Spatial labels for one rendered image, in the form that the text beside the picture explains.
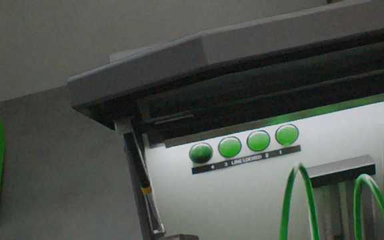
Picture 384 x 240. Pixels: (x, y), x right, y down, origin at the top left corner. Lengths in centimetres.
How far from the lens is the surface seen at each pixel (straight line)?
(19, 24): 537
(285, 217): 147
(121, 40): 548
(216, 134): 171
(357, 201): 173
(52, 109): 527
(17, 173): 470
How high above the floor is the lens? 227
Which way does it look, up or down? 28 degrees down
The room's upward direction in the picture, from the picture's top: 11 degrees counter-clockwise
